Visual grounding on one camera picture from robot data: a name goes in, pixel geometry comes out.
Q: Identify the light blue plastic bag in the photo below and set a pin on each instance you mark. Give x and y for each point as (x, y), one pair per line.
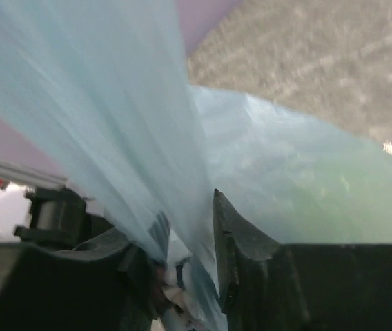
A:
(101, 87)

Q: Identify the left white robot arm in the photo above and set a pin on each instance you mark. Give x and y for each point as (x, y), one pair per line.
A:
(54, 219)

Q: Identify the aluminium mounting rail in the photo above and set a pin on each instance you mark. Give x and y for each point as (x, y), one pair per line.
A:
(31, 177)

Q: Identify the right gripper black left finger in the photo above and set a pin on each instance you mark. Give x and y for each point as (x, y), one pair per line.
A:
(103, 284)

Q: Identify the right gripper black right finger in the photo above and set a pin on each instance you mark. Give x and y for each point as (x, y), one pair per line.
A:
(266, 285)

